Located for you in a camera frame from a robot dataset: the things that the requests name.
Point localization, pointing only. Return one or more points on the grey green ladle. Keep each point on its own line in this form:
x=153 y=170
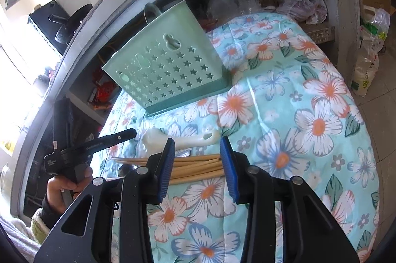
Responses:
x=151 y=12

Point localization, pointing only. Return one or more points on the black gas stove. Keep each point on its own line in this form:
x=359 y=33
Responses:
x=41 y=20

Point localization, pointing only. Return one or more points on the green star-hole utensil holder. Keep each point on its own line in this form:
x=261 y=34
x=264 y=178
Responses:
x=167 y=71

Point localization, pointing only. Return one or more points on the white rice bag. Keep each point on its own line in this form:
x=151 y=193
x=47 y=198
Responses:
x=366 y=74

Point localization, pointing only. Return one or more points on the floral printed blanket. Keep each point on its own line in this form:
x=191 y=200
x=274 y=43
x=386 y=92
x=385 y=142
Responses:
x=294 y=127

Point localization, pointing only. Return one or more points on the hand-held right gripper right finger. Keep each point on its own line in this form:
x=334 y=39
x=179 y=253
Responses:
x=229 y=171

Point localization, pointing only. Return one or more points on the grey metal utensil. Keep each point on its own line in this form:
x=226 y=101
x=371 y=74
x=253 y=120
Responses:
x=185 y=153

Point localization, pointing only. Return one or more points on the bundle of bamboo chopsticks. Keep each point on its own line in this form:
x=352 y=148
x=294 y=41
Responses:
x=193 y=170

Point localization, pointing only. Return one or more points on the person's left forearm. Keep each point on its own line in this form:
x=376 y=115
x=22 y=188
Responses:
x=43 y=222

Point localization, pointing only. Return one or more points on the person's left hand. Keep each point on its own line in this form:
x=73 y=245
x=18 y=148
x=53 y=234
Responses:
x=57 y=187

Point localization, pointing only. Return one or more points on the pink plastic bag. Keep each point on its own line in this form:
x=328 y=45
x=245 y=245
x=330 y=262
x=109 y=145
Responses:
x=304 y=6

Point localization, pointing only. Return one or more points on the beige perforated basket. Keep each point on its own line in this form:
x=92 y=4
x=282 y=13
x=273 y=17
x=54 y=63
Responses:
x=321 y=33

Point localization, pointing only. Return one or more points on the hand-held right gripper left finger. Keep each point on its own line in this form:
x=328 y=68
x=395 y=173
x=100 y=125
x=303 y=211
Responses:
x=165 y=171

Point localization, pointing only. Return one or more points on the red snack packets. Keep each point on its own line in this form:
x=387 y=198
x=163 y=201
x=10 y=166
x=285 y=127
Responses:
x=103 y=89

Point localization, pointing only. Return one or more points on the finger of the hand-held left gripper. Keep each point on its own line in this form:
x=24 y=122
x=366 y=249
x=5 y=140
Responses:
x=119 y=135

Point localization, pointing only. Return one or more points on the black wok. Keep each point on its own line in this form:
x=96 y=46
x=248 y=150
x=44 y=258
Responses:
x=74 y=23

